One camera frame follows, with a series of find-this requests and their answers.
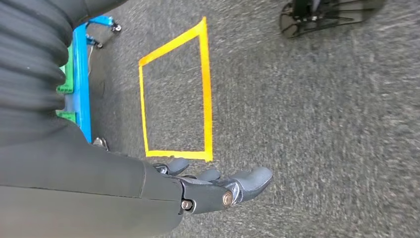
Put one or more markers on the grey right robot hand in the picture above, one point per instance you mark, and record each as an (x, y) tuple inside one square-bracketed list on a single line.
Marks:
[(82, 197)]

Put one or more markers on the blue metal shelf rack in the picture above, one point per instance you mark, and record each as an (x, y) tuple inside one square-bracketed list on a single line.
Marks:
[(82, 82)]

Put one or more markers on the green plastic crate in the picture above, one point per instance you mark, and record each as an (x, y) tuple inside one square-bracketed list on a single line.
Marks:
[(67, 117), (67, 72)]

